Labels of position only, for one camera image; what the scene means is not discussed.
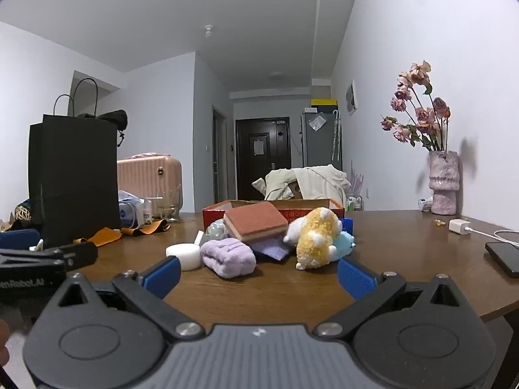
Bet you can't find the white round foam puck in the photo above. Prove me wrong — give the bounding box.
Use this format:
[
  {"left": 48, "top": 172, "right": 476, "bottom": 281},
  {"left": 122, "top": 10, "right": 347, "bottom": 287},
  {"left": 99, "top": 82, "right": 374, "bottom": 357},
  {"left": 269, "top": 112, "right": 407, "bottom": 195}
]
[{"left": 165, "top": 243, "right": 201, "bottom": 271}]

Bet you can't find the light blue plush toy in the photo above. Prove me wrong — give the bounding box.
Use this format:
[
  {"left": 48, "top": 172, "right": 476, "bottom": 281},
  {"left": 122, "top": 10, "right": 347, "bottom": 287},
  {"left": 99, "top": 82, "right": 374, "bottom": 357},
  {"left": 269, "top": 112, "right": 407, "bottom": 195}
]
[{"left": 330, "top": 231, "right": 356, "bottom": 262}]

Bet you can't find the blue tissue pack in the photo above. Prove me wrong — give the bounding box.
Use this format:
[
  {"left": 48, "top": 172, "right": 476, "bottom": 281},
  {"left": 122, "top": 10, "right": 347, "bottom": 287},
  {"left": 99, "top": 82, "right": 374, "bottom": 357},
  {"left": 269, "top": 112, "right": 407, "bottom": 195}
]
[{"left": 341, "top": 218, "right": 354, "bottom": 235}]

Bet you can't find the yellow white plush toy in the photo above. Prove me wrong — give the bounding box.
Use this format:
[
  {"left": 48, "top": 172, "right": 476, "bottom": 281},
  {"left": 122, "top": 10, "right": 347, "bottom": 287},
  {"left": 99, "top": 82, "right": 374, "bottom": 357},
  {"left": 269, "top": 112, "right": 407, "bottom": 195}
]
[{"left": 283, "top": 207, "right": 342, "bottom": 270}]

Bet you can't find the lavender towel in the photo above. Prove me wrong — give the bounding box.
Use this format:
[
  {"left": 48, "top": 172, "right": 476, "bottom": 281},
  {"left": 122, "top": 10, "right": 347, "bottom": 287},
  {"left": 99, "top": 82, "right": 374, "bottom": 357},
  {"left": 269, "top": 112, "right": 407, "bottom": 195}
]
[{"left": 200, "top": 238, "right": 256, "bottom": 279}]

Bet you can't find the purple woven drawstring pouch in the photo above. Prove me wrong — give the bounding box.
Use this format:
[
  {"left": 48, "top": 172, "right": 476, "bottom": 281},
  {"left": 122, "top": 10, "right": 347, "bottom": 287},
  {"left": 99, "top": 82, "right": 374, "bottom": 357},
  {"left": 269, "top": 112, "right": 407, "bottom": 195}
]
[{"left": 250, "top": 237, "right": 292, "bottom": 262}]

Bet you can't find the terracotta sponge block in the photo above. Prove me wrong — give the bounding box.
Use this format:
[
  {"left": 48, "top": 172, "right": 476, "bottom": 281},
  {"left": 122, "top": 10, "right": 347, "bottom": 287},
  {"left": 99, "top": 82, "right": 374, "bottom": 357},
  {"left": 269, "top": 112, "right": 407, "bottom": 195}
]
[{"left": 223, "top": 201, "right": 289, "bottom": 243}]

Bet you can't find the person's left hand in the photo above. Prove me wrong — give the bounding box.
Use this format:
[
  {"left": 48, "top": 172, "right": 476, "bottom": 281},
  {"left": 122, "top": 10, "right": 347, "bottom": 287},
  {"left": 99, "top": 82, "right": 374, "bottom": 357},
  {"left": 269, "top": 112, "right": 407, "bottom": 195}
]
[{"left": 0, "top": 320, "right": 11, "bottom": 367}]

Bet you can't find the orange fabric band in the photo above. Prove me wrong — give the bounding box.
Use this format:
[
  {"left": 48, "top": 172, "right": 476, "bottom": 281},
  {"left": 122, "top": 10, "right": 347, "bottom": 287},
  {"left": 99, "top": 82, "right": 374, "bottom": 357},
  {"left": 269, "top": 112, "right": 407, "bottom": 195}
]
[
  {"left": 121, "top": 219, "right": 171, "bottom": 236},
  {"left": 73, "top": 228, "right": 122, "bottom": 248}
]

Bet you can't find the white plastic bag pile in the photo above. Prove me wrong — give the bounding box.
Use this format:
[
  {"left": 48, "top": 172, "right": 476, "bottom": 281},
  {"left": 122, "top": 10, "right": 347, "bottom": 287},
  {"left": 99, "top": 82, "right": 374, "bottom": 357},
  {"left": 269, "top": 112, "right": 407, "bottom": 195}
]
[{"left": 118, "top": 191, "right": 144, "bottom": 228}]

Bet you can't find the clear glass cup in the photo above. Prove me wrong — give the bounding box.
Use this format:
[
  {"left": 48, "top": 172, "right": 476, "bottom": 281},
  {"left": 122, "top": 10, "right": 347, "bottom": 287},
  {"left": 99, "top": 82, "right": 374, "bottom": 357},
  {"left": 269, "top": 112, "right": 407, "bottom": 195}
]
[{"left": 157, "top": 185, "right": 182, "bottom": 223}]

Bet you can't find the red cardboard box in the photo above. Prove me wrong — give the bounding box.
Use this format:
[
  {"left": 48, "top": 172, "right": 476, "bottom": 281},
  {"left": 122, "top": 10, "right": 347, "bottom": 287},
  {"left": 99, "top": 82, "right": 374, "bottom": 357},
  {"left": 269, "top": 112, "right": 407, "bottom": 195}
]
[{"left": 201, "top": 198, "right": 345, "bottom": 228}]

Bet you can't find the pink hard suitcase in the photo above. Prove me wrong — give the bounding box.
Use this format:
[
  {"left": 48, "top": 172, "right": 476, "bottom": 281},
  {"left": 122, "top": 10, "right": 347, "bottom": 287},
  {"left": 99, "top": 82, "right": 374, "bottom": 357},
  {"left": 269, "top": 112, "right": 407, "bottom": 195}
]
[{"left": 117, "top": 153, "right": 183, "bottom": 219}]

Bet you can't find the black paper shopping bag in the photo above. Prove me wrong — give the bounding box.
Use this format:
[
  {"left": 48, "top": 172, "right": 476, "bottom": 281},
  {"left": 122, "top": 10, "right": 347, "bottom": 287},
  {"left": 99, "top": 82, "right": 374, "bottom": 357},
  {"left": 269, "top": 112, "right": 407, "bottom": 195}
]
[{"left": 28, "top": 110, "right": 127, "bottom": 247}]

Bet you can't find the cream jacket on chair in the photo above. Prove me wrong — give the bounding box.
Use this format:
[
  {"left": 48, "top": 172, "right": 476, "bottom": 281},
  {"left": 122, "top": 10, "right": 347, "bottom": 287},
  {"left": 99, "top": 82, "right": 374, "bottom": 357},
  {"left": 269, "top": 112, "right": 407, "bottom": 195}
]
[{"left": 252, "top": 164, "right": 351, "bottom": 205}]

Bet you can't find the white charger adapter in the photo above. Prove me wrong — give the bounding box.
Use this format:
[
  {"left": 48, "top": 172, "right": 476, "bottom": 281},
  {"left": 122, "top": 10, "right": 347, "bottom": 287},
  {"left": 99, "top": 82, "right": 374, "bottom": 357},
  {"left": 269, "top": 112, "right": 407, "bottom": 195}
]
[{"left": 449, "top": 219, "right": 471, "bottom": 235}]

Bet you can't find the pink textured vase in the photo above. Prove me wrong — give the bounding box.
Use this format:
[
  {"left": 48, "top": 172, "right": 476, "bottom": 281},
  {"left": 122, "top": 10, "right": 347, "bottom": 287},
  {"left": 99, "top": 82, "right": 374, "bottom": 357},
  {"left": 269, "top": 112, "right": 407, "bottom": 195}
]
[{"left": 428, "top": 151, "right": 460, "bottom": 216}]

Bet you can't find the black smartphone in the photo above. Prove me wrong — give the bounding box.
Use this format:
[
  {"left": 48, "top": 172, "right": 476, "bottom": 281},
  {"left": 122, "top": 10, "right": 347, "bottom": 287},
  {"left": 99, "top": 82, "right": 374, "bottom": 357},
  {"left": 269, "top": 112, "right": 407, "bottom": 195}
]
[{"left": 485, "top": 242, "right": 519, "bottom": 279}]

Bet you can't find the grey refrigerator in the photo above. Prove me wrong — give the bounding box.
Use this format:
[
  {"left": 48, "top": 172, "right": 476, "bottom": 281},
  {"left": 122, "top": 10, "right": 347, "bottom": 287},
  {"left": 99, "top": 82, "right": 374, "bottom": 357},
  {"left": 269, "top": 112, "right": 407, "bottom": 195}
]
[{"left": 301, "top": 110, "right": 342, "bottom": 171}]

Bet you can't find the dark entrance door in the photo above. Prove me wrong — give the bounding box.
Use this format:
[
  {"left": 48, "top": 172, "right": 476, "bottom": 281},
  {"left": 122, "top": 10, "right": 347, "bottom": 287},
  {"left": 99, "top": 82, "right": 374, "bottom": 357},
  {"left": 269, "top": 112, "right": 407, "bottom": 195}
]
[{"left": 236, "top": 117, "right": 291, "bottom": 200}]

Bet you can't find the pink dried flower bouquet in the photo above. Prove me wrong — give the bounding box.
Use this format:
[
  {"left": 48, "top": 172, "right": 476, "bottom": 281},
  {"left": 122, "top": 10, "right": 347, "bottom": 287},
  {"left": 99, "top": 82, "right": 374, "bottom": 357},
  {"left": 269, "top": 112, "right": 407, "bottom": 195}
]
[{"left": 380, "top": 61, "right": 451, "bottom": 152}]

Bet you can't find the yellow box on fridge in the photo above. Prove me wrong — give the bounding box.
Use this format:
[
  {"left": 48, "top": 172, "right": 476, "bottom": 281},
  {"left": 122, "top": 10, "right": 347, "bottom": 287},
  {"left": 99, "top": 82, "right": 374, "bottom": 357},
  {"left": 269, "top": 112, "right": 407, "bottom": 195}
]
[{"left": 310, "top": 99, "right": 338, "bottom": 106}]

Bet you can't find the white charger cable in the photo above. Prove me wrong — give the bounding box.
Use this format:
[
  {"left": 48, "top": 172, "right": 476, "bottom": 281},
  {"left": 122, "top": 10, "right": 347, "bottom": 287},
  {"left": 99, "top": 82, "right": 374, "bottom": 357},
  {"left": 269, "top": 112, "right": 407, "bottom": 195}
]
[{"left": 465, "top": 226, "right": 519, "bottom": 249}]

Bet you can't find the wall electrical panel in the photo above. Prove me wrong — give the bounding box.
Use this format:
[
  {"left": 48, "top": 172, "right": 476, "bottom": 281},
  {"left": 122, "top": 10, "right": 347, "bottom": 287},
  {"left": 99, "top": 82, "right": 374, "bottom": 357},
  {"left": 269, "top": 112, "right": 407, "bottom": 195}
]
[{"left": 345, "top": 80, "right": 357, "bottom": 115}]

